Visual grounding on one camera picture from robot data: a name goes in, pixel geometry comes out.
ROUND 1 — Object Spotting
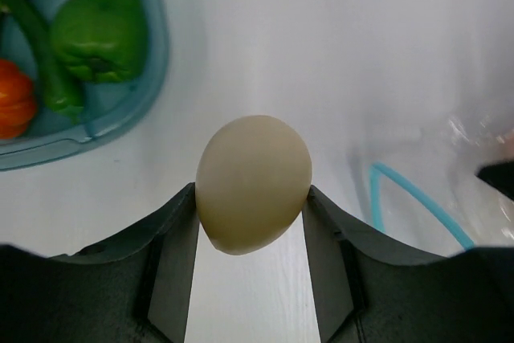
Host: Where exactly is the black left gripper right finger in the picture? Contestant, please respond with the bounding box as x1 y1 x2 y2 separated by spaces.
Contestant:
303 187 513 342

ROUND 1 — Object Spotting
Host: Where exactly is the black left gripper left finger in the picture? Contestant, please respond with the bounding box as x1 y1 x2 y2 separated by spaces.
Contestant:
1 184 199 342

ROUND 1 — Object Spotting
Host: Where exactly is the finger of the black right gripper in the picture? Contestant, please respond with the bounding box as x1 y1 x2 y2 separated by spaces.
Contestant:
475 161 514 201

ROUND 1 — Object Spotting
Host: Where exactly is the clear zip top bag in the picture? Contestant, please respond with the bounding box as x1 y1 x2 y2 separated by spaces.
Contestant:
351 116 513 256

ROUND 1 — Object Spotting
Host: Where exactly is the white toy garlic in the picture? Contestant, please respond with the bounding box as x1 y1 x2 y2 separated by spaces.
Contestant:
195 115 312 255

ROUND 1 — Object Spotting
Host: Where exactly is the dark green toy chili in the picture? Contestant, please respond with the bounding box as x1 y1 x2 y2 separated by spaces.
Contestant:
1 0 85 125

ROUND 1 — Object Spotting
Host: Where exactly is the orange toy pumpkin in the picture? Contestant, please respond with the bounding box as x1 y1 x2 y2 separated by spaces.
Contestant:
1 59 38 140

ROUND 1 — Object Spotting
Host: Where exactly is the green toy bell pepper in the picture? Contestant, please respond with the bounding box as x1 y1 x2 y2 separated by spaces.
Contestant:
50 0 149 83

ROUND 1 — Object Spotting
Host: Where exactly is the teal plastic bin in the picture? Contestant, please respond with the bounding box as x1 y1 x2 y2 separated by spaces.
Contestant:
1 0 169 170

